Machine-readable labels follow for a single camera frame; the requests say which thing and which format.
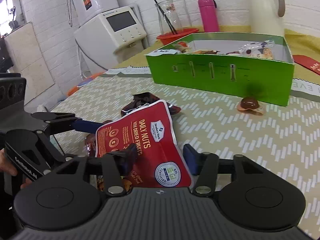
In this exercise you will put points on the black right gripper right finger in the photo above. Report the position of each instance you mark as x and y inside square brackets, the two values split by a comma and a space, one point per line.
[205, 167]

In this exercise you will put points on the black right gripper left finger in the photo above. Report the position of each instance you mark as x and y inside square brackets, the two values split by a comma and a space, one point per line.
[115, 165]

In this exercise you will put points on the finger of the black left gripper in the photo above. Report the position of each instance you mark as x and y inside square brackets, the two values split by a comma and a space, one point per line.
[70, 122]

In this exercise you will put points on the red daily nuts pack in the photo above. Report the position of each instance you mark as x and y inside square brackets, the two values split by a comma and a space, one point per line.
[158, 161]

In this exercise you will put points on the dark brown snack bag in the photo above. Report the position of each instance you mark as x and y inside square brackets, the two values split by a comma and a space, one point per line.
[144, 99]

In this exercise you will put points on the brown jelly cup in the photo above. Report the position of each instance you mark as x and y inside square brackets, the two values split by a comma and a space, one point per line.
[250, 105]

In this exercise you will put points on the brown date snack pack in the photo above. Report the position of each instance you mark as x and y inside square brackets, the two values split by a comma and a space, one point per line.
[182, 47]

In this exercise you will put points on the white blue text snack pack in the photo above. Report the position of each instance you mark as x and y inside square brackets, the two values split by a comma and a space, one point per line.
[160, 52]

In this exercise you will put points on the chocolate chip cake pack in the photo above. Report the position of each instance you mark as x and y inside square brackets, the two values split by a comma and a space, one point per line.
[261, 50]

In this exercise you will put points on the person's hand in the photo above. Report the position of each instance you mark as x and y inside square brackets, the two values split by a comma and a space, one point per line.
[7, 167]

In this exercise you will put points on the white water dispenser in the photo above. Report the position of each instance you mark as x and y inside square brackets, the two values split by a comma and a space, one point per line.
[110, 38]

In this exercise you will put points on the green cardboard box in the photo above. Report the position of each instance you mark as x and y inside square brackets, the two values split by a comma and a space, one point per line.
[208, 67]

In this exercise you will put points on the red plastic basket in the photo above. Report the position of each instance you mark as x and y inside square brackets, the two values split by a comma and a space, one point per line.
[169, 37]

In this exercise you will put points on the black straw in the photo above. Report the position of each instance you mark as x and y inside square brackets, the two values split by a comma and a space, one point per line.
[172, 29]

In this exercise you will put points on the clear glass carafe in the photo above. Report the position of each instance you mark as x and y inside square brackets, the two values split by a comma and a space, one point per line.
[170, 11]

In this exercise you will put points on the red envelope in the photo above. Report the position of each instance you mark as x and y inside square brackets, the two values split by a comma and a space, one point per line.
[308, 63]

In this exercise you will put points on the yellow tablecloth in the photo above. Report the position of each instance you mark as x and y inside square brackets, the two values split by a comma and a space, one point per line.
[299, 44]

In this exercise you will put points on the pink thermos bottle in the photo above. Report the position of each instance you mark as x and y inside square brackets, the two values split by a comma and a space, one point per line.
[209, 15]

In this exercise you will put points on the cream thermos jug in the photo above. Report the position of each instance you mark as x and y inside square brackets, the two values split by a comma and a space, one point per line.
[266, 16]

